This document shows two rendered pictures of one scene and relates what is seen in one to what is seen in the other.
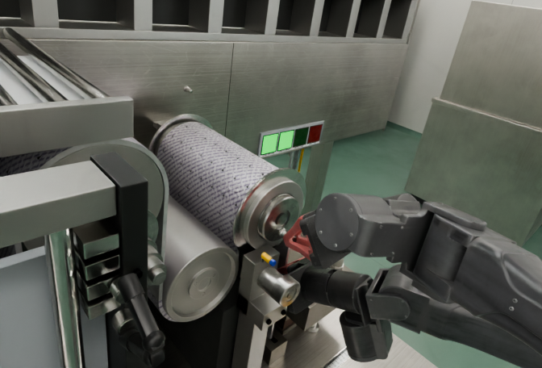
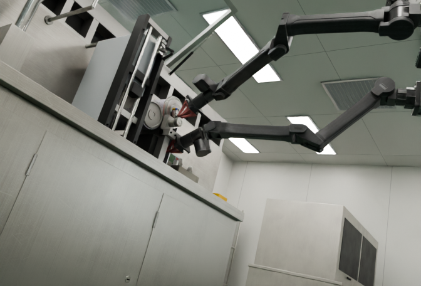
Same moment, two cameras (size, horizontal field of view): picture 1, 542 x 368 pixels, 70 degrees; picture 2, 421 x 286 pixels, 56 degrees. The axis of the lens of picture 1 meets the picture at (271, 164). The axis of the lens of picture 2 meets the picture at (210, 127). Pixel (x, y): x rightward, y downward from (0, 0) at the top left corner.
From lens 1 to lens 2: 1.58 m
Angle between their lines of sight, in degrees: 47
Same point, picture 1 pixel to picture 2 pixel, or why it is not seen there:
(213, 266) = (156, 111)
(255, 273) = (168, 118)
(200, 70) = not seen: hidden behind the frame
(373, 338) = (205, 143)
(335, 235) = (197, 79)
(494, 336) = (238, 127)
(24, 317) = (148, 49)
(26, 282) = (150, 44)
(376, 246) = (206, 79)
